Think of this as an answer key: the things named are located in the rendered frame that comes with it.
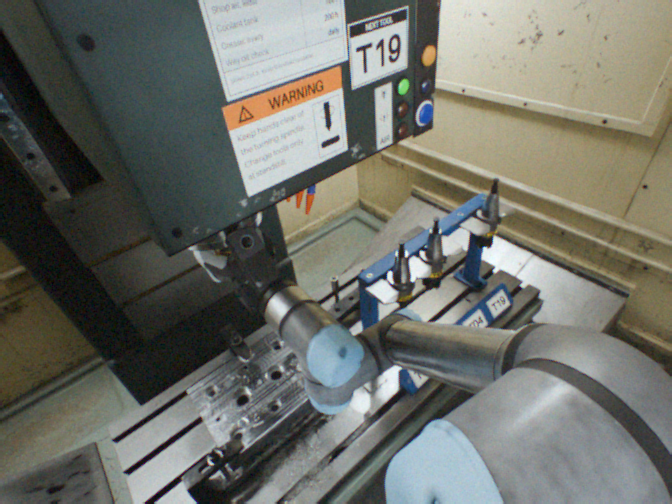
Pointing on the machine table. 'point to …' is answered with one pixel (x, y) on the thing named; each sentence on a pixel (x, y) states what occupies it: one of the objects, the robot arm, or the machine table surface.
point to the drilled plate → (297, 405)
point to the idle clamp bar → (345, 305)
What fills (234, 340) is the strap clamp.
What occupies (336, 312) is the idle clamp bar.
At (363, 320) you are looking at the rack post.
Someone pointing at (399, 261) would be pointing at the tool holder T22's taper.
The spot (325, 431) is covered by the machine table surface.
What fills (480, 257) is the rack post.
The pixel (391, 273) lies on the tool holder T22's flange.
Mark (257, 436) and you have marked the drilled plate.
